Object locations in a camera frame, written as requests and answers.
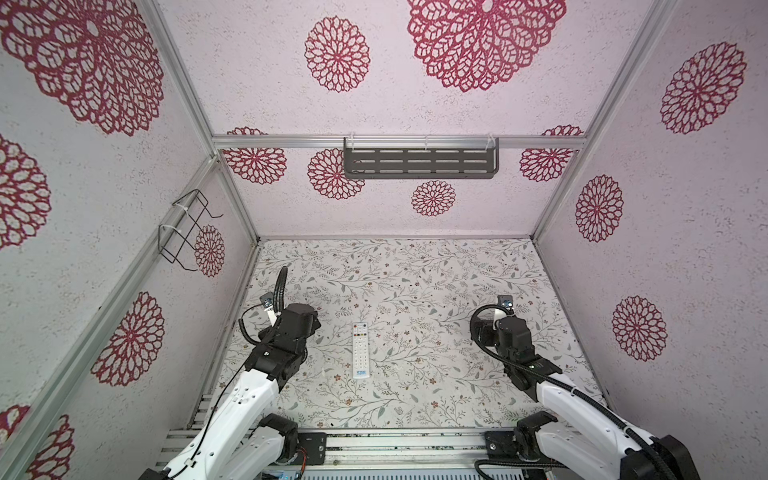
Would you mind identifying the white remote control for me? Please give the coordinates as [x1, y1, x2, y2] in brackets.
[352, 322, 370, 380]

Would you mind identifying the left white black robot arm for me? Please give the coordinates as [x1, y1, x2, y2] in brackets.
[140, 303, 320, 479]

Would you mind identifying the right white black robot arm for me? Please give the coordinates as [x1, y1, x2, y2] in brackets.
[469, 305, 700, 479]

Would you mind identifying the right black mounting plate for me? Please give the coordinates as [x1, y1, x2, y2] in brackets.
[483, 430, 564, 468]

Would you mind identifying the black mounting plate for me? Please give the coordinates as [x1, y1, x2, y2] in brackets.
[275, 432, 328, 467]
[483, 430, 564, 468]

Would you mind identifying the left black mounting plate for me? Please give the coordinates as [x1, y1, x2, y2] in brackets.
[275, 432, 328, 467]

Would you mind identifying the grey slotted metal shelf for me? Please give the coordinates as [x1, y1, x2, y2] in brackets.
[342, 138, 499, 180]

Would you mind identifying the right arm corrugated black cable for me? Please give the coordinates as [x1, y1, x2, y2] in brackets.
[469, 303, 679, 480]

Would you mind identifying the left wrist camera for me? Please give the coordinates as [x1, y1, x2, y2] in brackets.
[260, 292, 282, 326]

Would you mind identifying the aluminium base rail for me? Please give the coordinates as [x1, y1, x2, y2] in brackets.
[160, 402, 492, 469]

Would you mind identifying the black wire wall rack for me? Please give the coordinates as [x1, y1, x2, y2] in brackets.
[156, 189, 226, 278]

